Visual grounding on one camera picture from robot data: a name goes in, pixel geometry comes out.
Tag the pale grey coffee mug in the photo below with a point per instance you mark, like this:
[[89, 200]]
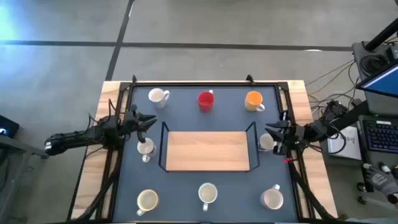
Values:
[[265, 142], [147, 150]]

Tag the black caster wheel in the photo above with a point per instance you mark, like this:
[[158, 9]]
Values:
[[362, 200], [361, 187]]

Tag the yellow-rimmed patterned coffee mug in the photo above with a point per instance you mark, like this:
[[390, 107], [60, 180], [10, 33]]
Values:
[[147, 200]]

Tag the laptop with blue screen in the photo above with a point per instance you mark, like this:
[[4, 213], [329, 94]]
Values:
[[384, 82]]

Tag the grey side table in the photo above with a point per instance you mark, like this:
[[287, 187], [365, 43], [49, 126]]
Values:
[[15, 149]]

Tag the grey equipment cart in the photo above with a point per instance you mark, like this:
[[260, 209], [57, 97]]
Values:
[[381, 105]]

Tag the pink coffee mug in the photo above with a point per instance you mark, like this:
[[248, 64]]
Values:
[[272, 199]]

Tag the black device with blue light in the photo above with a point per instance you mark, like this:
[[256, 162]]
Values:
[[7, 124]]

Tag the black backlit keyboard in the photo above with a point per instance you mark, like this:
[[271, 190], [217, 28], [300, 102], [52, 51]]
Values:
[[382, 137]]

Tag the black pole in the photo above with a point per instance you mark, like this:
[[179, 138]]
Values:
[[381, 37]]

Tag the white paper sheet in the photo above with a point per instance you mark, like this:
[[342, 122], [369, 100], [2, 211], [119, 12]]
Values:
[[348, 149]]

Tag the black aluminium table frame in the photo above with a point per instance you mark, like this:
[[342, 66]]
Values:
[[124, 86]]

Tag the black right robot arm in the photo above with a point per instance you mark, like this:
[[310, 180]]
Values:
[[314, 127]]

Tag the orange coffee mug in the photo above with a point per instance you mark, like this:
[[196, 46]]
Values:
[[253, 101]]

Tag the wooden shelf with black frame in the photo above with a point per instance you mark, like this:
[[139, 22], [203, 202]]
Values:
[[205, 152]]

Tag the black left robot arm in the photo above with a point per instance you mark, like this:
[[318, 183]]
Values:
[[77, 138]]

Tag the blue-grey table mat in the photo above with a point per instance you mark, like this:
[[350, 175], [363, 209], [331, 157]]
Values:
[[186, 112]]

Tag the black diagonal support bar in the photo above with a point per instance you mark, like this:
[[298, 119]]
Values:
[[357, 113]]

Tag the plain white coffee mug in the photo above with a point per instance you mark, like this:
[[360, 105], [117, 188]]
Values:
[[157, 96]]

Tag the small red tag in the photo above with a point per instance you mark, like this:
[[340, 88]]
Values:
[[287, 160]]

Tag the cream-rimmed white coffee mug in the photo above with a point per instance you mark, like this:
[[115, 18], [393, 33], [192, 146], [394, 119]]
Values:
[[207, 193]]

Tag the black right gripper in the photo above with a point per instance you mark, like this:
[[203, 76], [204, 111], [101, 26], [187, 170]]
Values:
[[293, 133]]

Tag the red coffee mug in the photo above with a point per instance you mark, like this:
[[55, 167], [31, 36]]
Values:
[[205, 101]]

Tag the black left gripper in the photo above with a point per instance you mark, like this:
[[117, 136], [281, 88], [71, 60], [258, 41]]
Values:
[[131, 122]]

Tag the person's hand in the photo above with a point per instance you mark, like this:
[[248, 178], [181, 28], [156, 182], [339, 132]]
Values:
[[381, 182]]

